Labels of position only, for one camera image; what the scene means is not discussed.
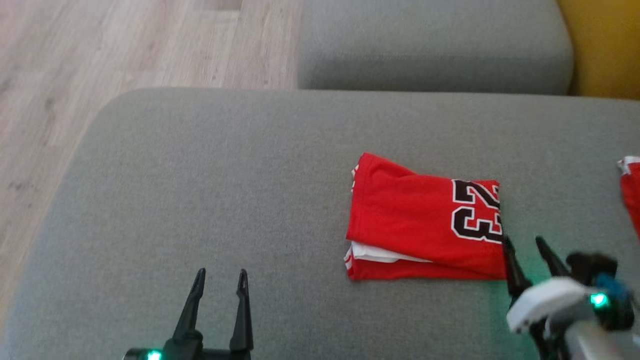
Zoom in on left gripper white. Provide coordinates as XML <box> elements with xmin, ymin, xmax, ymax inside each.
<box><xmin>124</xmin><ymin>268</ymin><xmax>254</xmax><ymax>360</ymax></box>

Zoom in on red basketball jersey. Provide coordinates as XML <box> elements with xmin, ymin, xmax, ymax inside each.
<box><xmin>344</xmin><ymin>152</ymin><xmax>507</xmax><ymax>282</ymax></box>

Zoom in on large grey sofa seat cushion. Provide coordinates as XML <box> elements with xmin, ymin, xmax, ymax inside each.
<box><xmin>0</xmin><ymin>87</ymin><xmax>640</xmax><ymax>360</ymax></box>

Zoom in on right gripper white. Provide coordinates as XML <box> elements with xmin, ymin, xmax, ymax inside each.
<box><xmin>501</xmin><ymin>235</ymin><xmax>599</xmax><ymax>334</ymax></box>

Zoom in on small grey sofa cushion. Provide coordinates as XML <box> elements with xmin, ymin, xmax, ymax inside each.
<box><xmin>297</xmin><ymin>0</ymin><xmax>574</xmax><ymax>96</ymax></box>

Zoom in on red shorts with white stripe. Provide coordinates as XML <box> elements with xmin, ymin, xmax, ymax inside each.
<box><xmin>617</xmin><ymin>156</ymin><xmax>640</xmax><ymax>241</ymax></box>

